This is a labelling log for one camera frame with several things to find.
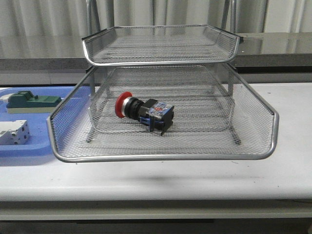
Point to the red emergency push button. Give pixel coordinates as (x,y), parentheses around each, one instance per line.
(154,114)

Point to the blue plastic tray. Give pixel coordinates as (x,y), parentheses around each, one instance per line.
(67,122)

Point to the grey stone counter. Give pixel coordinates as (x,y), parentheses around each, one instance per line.
(59,60)

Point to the white circuit breaker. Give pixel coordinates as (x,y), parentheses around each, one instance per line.
(14,132)

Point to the green and beige switch block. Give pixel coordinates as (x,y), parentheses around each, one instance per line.
(26,102)

